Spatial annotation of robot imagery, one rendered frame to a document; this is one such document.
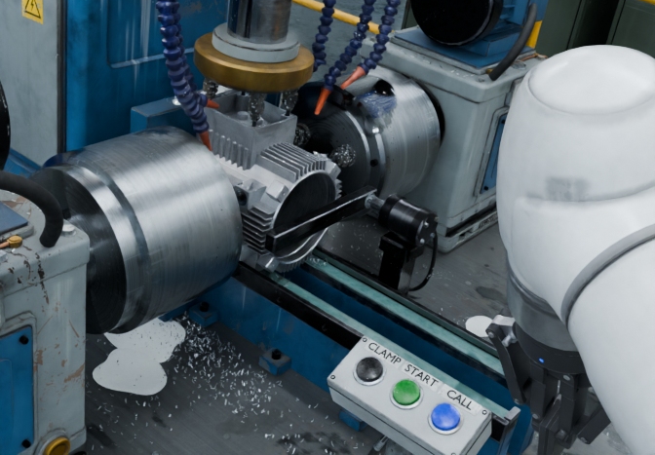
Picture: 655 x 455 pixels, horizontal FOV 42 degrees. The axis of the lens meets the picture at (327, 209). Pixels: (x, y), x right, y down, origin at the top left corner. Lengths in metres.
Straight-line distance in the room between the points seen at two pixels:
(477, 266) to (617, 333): 1.30
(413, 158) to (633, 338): 1.08
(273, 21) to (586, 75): 0.83
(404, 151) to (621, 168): 1.02
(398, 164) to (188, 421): 0.54
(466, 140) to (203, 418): 0.73
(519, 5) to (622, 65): 1.24
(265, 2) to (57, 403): 0.60
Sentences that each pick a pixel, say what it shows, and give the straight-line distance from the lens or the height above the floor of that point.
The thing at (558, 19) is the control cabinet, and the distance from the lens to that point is 4.44.
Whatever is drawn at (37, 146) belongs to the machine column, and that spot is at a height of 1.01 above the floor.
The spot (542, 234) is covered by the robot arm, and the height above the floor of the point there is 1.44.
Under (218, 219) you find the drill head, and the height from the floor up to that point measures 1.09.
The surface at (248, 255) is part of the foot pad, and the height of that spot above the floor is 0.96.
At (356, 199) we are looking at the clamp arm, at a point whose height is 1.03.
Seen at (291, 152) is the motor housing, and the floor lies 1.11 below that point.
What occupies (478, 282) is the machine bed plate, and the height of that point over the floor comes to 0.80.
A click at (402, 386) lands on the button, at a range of 0.95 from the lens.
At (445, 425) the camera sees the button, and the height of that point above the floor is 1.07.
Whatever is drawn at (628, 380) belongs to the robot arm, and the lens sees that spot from 0.44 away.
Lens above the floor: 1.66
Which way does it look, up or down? 28 degrees down
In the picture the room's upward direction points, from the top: 10 degrees clockwise
